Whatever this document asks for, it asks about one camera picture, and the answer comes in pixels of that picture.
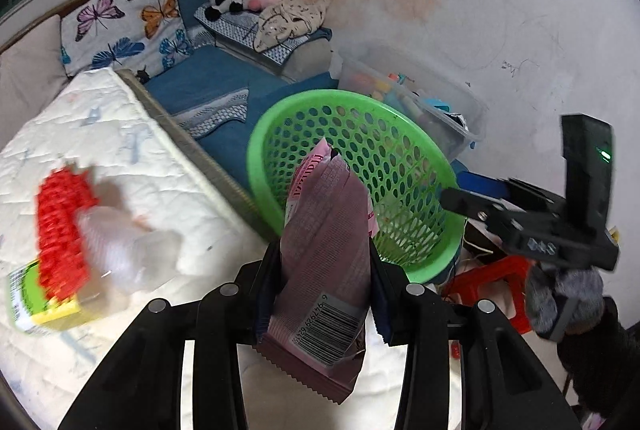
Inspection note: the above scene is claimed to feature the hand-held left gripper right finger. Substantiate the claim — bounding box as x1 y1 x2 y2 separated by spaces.
367 245 583 430

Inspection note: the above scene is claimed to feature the clear plastic bottle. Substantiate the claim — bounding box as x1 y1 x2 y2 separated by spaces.
75 205 182 295

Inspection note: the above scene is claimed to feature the red plastic stool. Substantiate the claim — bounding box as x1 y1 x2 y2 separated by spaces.
440 255 538 336

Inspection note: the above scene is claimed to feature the blue bed sheet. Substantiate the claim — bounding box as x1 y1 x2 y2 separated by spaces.
142 0 341 205

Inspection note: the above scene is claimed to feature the large butterfly print pillow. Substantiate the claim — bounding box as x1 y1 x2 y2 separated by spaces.
60 0 196 78

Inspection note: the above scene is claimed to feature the grey folded blanket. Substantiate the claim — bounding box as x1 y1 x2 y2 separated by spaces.
280 27 335 83

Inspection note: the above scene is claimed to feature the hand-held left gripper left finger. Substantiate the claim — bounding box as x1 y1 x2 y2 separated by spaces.
57 240 286 430

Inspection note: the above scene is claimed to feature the grey pillow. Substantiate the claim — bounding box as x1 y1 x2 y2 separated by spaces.
0 14 71 151

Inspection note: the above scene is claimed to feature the clear storage box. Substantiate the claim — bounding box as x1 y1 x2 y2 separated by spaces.
337 42 490 158

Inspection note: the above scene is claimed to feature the green yellow carton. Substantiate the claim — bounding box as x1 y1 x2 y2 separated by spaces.
6 260 103 328

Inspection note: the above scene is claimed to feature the pink snack wrapper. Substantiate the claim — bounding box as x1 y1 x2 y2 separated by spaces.
255 137 377 406

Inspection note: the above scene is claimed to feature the grey knit patterned cloth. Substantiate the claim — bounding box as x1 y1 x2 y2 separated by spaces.
177 87 251 141

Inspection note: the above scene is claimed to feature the red foam net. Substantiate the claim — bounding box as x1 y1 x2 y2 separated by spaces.
36 165 100 305

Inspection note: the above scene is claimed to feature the person's right hand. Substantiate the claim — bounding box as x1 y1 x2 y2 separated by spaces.
524 266 606 342

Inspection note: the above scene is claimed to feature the white quilted mat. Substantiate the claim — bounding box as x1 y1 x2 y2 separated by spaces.
0 67 416 430

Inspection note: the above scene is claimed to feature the beige spotted cloth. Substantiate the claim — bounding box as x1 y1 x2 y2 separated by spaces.
252 0 328 53

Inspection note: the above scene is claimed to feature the green plastic basket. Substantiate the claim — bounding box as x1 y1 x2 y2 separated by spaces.
247 88 467 285

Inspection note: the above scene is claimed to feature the blue white patterned blanket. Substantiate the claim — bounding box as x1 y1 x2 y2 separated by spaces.
194 4 311 65

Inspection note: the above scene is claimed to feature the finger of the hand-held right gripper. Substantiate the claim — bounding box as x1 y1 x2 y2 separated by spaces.
457 172 556 211
439 187 506 225

